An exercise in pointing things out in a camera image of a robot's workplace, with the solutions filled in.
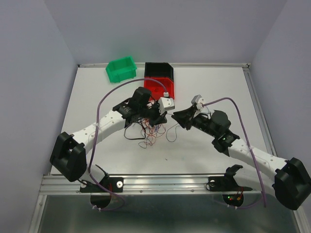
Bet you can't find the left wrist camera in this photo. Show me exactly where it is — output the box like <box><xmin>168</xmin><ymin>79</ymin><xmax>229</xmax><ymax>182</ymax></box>
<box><xmin>158</xmin><ymin>97</ymin><xmax>175</xmax><ymax>115</ymax></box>

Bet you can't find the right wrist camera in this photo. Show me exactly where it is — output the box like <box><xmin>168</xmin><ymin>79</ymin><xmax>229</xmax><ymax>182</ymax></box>
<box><xmin>191</xmin><ymin>95</ymin><xmax>205</xmax><ymax>117</ymax></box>

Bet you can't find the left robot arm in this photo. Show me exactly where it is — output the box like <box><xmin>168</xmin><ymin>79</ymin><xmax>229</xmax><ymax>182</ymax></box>
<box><xmin>50</xmin><ymin>87</ymin><xmax>174</xmax><ymax>191</ymax></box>

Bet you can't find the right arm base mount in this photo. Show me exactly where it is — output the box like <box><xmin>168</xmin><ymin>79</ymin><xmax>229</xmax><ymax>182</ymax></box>
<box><xmin>205</xmin><ymin>165</ymin><xmax>253</xmax><ymax>192</ymax></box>

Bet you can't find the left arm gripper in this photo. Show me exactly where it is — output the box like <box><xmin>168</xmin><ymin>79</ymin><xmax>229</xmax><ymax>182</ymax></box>
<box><xmin>138</xmin><ymin>100</ymin><xmax>167</xmax><ymax>128</ymax></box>

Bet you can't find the black plastic bin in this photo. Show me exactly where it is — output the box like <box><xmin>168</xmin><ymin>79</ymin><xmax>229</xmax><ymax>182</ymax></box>
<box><xmin>144</xmin><ymin>62</ymin><xmax>174</xmax><ymax>81</ymax></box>

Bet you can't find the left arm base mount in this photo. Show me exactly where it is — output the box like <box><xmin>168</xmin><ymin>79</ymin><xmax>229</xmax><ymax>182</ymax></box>
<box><xmin>78</xmin><ymin>165</ymin><xmax>124</xmax><ymax>193</ymax></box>

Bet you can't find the orange thin wire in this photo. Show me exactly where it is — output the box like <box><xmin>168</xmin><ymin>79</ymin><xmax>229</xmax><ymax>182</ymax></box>
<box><xmin>138</xmin><ymin>117</ymin><xmax>167</xmax><ymax>149</ymax></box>

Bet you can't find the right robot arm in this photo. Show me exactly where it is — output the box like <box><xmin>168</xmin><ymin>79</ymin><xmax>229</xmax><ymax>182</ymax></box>
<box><xmin>172</xmin><ymin>107</ymin><xmax>311</xmax><ymax>210</ymax></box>

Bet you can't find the black ribbon cable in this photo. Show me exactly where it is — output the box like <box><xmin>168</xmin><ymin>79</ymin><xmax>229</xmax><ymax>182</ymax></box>
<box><xmin>123</xmin><ymin>120</ymin><xmax>146</xmax><ymax>141</ymax></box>

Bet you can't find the red plastic bin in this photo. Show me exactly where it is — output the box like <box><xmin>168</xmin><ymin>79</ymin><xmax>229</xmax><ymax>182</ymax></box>
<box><xmin>144</xmin><ymin>77</ymin><xmax>175</xmax><ymax>100</ymax></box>

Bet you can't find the aluminium mounting rail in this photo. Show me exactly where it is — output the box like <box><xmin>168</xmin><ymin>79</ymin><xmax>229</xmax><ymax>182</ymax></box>
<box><xmin>39</xmin><ymin>172</ymin><xmax>260</xmax><ymax>195</ymax></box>

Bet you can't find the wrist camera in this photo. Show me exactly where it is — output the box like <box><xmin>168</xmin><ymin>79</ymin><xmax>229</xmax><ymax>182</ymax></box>
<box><xmin>158</xmin><ymin>97</ymin><xmax>175</xmax><ymax>115</ymax></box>
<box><xmin>191</xmin><ymin>95</ymin><xmax>205</xmax><ymax>117</ymax></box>

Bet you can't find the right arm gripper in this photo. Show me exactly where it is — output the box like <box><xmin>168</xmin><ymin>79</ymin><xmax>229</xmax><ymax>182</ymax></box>
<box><xmin>171</xmin><ymin>105</ymin><xmax>218</xmax><ymax>138</ymax></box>

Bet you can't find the green plastic bin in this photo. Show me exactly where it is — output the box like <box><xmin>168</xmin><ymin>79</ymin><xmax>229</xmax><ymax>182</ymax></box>
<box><xmin>105</xmin><ymin>56</ymin><xmax>137</xmax><ymax>83</ymax></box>

